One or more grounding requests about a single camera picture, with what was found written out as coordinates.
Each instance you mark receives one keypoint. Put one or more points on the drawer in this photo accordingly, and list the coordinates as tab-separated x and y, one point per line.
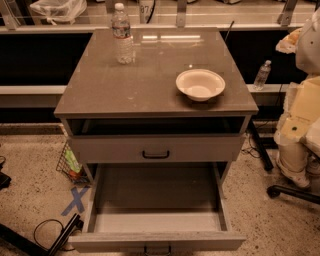
148	149
157	209

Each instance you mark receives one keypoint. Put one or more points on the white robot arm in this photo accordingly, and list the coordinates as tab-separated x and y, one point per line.
300	120

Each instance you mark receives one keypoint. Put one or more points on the grey drawer cabinet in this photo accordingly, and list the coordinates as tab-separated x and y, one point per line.
105	98

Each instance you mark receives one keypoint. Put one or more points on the closed middle drawer front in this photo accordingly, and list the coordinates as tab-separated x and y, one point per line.
148	149

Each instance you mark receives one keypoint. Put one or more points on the white paper bowl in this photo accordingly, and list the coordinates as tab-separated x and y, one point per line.
200	84

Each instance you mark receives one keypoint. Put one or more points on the small water bottle on ledge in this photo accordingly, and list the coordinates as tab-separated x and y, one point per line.
262	75

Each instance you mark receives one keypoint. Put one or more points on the clear water bottle on cabinet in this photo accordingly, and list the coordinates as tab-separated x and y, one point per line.
121	29

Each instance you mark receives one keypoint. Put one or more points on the black stand leg right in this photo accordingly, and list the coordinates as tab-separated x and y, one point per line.
267	163

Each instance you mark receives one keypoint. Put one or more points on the black stand leg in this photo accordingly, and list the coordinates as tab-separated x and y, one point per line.
49	237
267	163

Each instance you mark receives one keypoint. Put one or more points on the black stand leg left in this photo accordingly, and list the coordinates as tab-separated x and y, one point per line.
49	237

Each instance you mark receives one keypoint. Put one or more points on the black office chair base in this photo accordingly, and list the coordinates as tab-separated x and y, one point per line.
275	190

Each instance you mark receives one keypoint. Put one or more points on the person legs beige trousers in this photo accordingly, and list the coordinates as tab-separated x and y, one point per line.
297	163

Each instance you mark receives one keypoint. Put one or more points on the clear plastic bag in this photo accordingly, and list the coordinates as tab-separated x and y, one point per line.
59	11

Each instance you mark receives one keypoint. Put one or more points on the wire mesh basket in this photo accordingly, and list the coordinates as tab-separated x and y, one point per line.
70	167

